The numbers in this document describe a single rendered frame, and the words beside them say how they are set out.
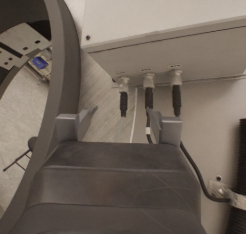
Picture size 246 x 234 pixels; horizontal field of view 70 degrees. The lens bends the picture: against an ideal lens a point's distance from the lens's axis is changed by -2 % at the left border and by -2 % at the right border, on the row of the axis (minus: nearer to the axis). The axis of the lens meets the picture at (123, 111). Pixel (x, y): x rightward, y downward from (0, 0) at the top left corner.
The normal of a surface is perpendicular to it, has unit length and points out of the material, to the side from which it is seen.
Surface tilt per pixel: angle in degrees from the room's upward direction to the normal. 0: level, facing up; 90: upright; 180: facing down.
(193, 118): 90
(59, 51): 90
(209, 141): 90
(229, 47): 132
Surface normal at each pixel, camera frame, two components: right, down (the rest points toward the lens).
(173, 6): -0.34, -0.23
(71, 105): 0.94, 0.00
